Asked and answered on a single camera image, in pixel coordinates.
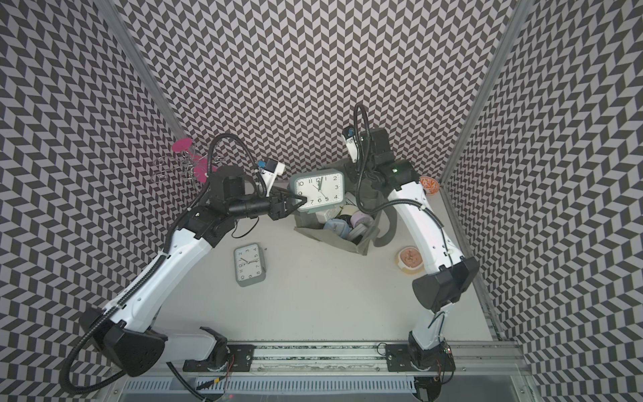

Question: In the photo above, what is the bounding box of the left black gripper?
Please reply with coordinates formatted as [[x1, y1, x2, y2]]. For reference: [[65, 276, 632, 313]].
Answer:
[[228, 185, 307, 221]]

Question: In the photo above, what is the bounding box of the grey-green large analog clock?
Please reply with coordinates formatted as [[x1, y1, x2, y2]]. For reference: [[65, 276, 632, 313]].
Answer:
[[289, 169, 345, 213]]

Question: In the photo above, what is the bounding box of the green canvas bag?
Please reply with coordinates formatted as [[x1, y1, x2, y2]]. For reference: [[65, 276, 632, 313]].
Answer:
[[294, 158, 399, 256]]

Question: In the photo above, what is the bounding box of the grey-green tall analog clock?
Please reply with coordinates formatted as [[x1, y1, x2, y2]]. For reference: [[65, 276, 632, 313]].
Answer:
[[234, 243, 266, 287]]

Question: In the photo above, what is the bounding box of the light blue square clock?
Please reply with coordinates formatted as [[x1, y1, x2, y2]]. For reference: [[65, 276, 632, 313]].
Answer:
[[323, 218, 352, 239]]

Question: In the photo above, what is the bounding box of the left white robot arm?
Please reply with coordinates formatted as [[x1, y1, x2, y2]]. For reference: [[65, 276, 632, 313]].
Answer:
[[60, 133, 306, 395]]

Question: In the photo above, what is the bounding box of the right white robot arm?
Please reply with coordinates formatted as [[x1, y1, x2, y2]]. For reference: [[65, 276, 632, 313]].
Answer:
[[348, 104, 480, 375]]

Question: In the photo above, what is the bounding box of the orange patterned bowl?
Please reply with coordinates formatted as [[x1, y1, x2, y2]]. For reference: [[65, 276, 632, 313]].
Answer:
[[420, 176, 440, 196]]

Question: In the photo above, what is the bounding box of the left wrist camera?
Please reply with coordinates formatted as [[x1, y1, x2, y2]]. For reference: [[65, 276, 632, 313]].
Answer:
[[257, 158, 286, 197]]

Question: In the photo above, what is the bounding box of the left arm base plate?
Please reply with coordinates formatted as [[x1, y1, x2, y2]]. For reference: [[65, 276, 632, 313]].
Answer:
[[183, 343, 256, 374]]

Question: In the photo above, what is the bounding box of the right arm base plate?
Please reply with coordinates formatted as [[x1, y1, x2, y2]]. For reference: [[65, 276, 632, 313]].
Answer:
[[383, 342, 455, 374]]

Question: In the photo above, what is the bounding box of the aluminium front rail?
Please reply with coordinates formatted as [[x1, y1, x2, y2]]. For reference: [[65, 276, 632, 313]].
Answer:
[[107, 340, 531, 378]]

